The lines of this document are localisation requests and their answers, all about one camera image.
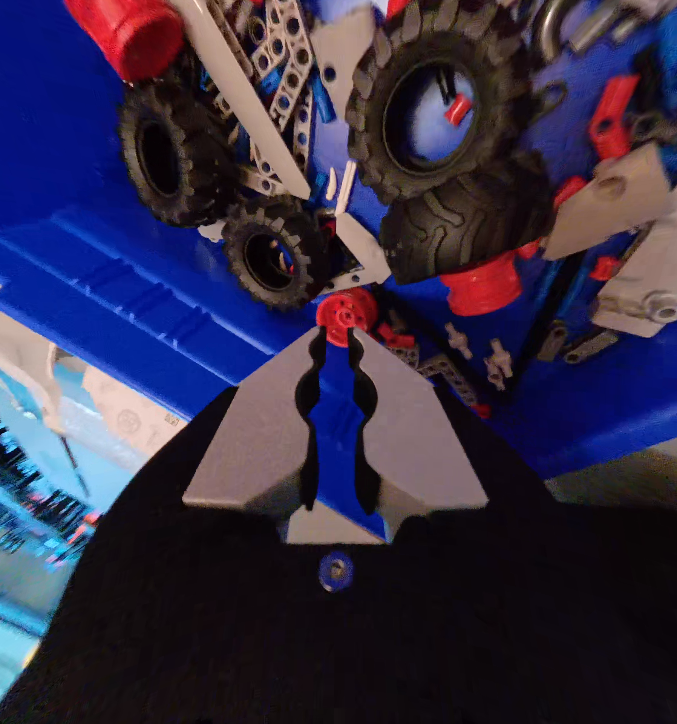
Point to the printed white paper sheet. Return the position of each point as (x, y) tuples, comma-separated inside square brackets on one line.
[(129, 418)]

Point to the long grey wedge panel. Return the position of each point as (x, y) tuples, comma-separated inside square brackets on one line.
[(236, 85)]

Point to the large black lugged toy tire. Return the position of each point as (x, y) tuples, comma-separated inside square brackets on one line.
[(372, 113)]

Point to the large black grooved toy tire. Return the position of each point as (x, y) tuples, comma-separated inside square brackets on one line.
[(468, 226)]

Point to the small red toy wheel hub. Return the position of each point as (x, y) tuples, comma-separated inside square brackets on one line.
[(344, 311)]

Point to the small white toy panel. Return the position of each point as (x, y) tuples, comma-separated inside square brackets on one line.
[(361, 249)]

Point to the crumpled white paper bag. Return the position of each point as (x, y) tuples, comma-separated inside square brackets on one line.
[(61, 407)]

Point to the long grey toy panel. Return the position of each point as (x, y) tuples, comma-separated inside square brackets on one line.
[(644, 271)]

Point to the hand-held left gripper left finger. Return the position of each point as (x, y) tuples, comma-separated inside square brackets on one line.
[(248, 435)]

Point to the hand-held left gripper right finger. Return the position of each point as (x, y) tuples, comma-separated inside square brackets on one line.
[(423, 441)]

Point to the small black toy tire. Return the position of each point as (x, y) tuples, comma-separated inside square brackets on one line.
[(239, 237)]

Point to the medium black toy tire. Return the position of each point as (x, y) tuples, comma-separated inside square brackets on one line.
[(208, 169)]

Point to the pile of toy building pieces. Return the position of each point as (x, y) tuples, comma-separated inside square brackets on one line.
[(293, 62)]

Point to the grey toy panel piece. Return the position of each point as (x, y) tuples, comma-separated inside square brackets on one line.
[(604, 209), (344, 51)]

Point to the blue plastic bin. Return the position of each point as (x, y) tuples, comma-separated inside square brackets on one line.
[(61, 169)]

